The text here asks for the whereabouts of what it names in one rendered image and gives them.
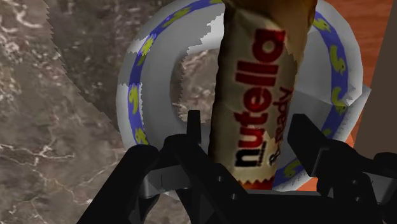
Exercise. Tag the white bowl with blue rim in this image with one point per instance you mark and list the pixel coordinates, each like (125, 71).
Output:
(155, 90)

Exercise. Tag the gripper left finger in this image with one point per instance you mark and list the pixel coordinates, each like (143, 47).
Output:
(183, 161)

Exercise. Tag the cream wrapped snack bar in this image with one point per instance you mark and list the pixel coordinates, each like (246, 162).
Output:
(257, 93)

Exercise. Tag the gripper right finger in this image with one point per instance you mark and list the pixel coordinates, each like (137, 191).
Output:
(338, 164)

